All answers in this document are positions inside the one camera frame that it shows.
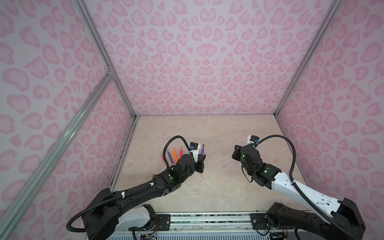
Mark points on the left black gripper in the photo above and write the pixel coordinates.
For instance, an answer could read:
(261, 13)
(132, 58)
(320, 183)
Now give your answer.
(200, 163)

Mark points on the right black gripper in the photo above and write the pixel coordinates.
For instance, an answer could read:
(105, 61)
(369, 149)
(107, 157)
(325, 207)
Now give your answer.
(236, 154)

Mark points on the purple pen group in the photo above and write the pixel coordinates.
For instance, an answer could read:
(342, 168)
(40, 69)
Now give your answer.
(203, 150)
(171, 158)

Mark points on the orange pen group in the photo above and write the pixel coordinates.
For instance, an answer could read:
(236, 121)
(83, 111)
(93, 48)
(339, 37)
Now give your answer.
(175, 155)

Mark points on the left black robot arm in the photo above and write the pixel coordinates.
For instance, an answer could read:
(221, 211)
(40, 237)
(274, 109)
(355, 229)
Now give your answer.
(101, 221)

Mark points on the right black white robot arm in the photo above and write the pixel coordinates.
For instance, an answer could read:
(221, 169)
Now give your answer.
(327, 217)

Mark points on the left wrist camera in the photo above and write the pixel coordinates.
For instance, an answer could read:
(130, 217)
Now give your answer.
(195, 148)

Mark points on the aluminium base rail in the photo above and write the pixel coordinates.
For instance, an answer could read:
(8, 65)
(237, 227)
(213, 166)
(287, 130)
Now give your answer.
(203, 226)

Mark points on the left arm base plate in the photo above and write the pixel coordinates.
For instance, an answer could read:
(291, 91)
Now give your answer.
(160, 223)

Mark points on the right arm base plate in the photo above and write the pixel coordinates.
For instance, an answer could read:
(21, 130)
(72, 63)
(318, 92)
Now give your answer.
(258, 221)

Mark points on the diagonal aluminium frame bar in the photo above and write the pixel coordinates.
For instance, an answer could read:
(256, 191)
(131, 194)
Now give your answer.
(20, 205)

